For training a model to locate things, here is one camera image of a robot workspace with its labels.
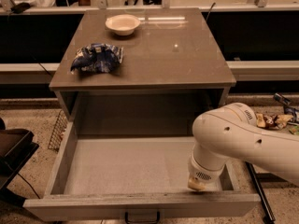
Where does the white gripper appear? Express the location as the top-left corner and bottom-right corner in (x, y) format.
(188, 155), (223, 191)

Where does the grey top drawer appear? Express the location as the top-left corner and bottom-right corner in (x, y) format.
(24, 124), (260, 224)

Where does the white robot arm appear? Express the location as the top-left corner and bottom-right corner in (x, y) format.
(188, 103), (299, 190)

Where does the grey drawer cabinet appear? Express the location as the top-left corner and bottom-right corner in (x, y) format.
(50, 8), (235, 137)

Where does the black metal floor bar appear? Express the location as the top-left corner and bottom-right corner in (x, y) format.
(246, 162), (276, 224)

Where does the crumpled snack wrapper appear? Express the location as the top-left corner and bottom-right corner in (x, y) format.
(256, 113), (293, 130)

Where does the blue crumpled chip bag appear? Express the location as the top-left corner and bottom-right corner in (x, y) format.
(70, 43), (123, 73)

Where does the white bowl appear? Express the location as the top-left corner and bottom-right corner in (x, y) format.
(106, 14), (140, 36)

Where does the black chair base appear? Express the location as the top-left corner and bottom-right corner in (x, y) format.
(0, 118), (39, 207)

